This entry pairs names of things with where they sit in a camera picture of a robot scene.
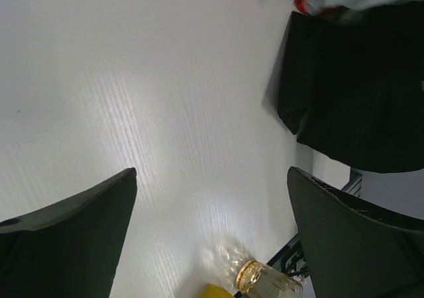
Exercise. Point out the aluminium front frame rail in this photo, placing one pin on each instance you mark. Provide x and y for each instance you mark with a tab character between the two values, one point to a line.
353	186

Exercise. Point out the black cloth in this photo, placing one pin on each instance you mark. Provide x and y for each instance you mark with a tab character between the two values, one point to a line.
354	92

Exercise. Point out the amber transparent plastic cup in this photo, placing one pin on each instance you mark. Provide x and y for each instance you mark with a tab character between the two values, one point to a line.
257	280

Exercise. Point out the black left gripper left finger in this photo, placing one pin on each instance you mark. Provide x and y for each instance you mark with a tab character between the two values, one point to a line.
71	248

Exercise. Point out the yellow cube block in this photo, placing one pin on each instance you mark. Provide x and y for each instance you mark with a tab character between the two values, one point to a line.
213	291

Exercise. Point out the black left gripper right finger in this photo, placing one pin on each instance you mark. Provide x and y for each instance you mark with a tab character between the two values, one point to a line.
354	248

